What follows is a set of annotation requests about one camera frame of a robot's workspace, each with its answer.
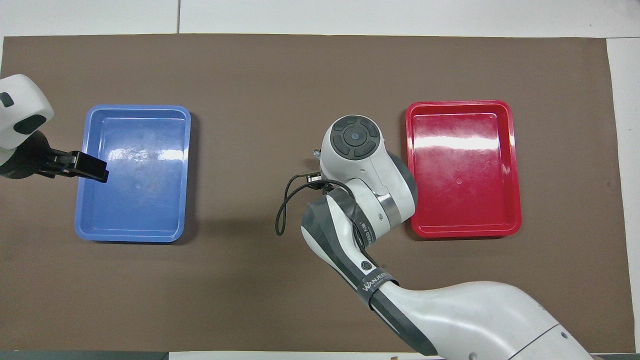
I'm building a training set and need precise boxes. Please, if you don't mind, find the red plastic tray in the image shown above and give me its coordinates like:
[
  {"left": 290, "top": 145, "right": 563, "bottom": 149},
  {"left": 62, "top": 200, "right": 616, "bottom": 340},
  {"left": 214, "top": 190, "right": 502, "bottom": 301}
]
[{"left": 405, "top": 100, "right": 523, "bottom": 239}]

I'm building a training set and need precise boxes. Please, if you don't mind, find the brown table mat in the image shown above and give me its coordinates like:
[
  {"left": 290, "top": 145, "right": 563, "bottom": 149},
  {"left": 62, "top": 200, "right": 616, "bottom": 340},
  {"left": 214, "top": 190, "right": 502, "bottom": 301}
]
[{"left": 0, "top": 33, "right": 637, "bottom": 353}]

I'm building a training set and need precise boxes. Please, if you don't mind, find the blue plastic tray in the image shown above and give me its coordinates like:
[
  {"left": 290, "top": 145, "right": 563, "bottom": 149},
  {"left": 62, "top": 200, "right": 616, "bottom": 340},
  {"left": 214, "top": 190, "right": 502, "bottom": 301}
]
[{"left": 74, "top": 104, "right": 192, "bottom": 244}]

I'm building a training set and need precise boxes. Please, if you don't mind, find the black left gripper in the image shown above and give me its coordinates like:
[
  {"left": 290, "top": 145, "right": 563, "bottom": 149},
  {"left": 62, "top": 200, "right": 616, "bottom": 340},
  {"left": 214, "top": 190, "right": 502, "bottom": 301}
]
[{"left": 0, "top": 131, "right": 109, "bottom": 183}]

